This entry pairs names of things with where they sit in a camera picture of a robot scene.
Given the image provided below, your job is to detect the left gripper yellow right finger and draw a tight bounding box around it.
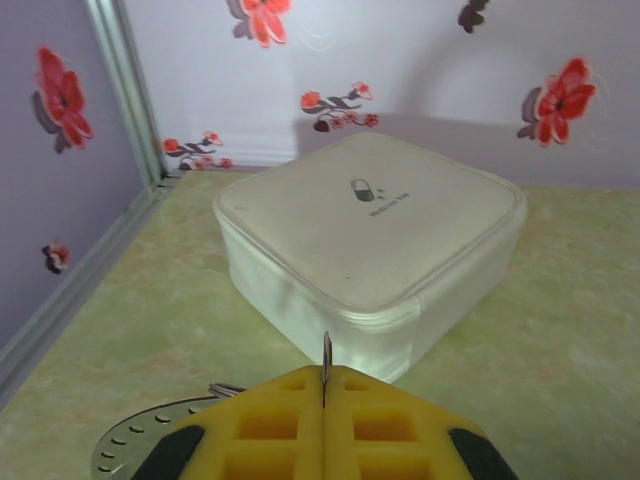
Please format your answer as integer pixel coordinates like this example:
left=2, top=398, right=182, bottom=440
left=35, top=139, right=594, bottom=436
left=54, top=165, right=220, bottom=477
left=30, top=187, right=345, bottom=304
left=324, top=365, right=521, bottom=480

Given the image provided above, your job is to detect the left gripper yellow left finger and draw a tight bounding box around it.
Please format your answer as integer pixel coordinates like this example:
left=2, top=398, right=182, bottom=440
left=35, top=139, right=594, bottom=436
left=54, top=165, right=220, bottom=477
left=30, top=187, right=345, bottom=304
left=132, top=365, right=326, bottom=480

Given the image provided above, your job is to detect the white medicine box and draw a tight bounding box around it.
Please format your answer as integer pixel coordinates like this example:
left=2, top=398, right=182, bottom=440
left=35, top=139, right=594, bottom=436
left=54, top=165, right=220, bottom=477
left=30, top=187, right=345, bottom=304
left=212, top=130, right=530, bottom=385

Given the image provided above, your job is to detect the aluminium floor rail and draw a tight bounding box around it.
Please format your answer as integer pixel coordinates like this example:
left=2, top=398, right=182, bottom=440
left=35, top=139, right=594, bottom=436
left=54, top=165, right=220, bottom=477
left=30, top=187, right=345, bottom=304
left=0, top=172, right=179, bottom=399

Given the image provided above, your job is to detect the aluminium frame post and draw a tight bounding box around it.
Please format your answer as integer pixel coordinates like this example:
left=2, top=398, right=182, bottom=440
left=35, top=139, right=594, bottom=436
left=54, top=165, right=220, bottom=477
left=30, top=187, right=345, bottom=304
left=82, top=0, right=169, bottom=189

